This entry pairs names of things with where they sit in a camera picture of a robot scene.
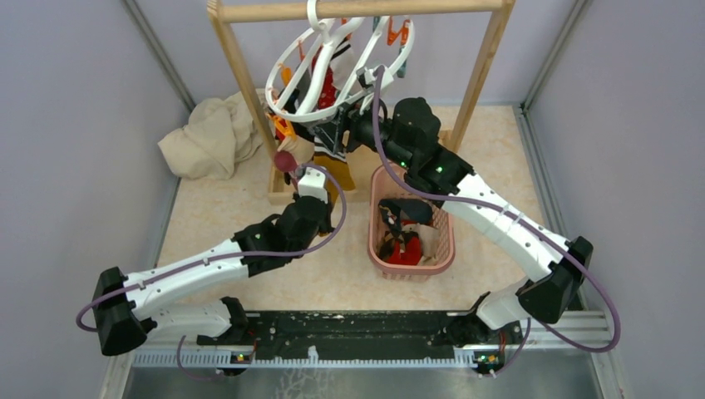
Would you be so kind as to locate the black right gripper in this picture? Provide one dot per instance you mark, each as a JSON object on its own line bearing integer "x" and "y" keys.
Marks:
{"x": 349, "y": 119}

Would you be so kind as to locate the mustard yellow sock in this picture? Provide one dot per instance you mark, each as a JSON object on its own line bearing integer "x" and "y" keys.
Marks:
{"x": 336, "y": 164}

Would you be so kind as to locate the pink plastic laundry basket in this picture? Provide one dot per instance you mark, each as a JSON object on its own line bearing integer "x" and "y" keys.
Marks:
{"x": 383, "y": 186}

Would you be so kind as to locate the beige maroon striped sock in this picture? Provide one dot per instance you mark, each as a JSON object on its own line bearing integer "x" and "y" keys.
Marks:
{"x": 291, "y": 157}

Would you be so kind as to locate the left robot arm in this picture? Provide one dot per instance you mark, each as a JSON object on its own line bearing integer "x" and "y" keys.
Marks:
{"x": 131, "y": 309}

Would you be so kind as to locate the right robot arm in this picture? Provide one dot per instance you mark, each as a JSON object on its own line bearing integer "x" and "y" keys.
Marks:
{"x": 409, "y": 138}

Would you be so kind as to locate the white round clip hanger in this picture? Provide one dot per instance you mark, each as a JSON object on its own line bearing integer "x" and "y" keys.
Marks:
{"x": 319, "y": 72}

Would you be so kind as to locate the red snowflake sock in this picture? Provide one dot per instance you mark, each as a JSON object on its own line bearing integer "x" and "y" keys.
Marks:
{"x": 329, "y": 92}

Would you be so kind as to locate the orange plastic clip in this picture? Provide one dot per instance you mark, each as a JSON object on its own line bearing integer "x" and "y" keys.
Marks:
{"x": 283, "y": 128}

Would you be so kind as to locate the white sock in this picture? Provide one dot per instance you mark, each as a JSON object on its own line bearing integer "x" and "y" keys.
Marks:
{"x": 342, "y": 64}

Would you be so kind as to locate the beige crumpled cloth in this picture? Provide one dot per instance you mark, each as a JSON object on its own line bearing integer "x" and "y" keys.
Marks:
{"x": 220, "y": 134}

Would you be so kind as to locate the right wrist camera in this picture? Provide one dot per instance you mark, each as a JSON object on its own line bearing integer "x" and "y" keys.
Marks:
{"x": 371, "y": 79}

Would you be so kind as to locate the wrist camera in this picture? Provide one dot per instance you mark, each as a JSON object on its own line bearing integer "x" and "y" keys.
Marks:
{"x": 371, "y": 79}
{"x": 312, "y": 183}

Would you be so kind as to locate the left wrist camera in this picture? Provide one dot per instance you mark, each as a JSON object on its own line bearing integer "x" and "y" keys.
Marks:
{"x": 312, "y": 183}

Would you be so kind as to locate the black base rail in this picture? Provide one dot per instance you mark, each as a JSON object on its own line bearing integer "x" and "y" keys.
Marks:
{"x": 378, "y": 338}

